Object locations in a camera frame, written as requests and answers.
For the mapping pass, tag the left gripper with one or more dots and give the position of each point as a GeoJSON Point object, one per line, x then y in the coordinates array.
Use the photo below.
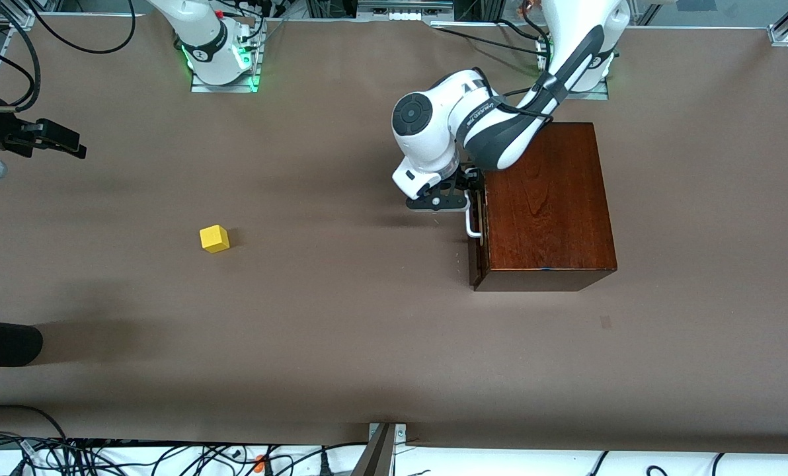
{"type": "Point", "coordinates": [471, 178]}

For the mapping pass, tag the yellow block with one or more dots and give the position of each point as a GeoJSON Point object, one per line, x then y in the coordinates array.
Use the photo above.
{"type": "Point", "coordinates": [214, 239]}

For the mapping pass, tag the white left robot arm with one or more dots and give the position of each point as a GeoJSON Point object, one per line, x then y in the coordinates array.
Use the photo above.
{"type": "Point", "coordinates": [566, 39]}

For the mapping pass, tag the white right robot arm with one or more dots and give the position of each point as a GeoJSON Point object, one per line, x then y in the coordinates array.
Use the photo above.
{"type": "Point", "coordinates": [202, 39]}

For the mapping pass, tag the dark brown wooden cabinet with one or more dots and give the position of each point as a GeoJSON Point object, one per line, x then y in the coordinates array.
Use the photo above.
{"type": "Point", "coordinates": [546, 198]}

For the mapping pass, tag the grey power strip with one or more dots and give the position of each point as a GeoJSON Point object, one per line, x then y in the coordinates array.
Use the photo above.
{"type": "Point", "coordinates": [400, 14]}

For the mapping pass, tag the black rounded object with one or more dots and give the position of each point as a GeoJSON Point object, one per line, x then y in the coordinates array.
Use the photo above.
{"type": "Point", "coordinates": [4, 344]}

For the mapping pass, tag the orange connector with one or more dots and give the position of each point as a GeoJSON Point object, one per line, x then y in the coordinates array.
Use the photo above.
{"type": "Point", "coordinates": [260, 463]}

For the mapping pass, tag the aluminium frame profile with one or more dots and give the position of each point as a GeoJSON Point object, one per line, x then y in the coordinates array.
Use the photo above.
{"type": "Point", "coordinates": [20, 16]}

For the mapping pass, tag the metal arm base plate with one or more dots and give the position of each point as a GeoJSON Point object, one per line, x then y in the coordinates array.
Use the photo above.
{"type": "Point", "coordinates": [229, 88]}
{"type": "Point", "coordinates": [592, 96]}

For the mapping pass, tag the aluminium frame post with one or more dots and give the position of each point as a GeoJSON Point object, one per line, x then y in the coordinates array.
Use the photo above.
{"type": "Point", "coordinates": [377, 456]}

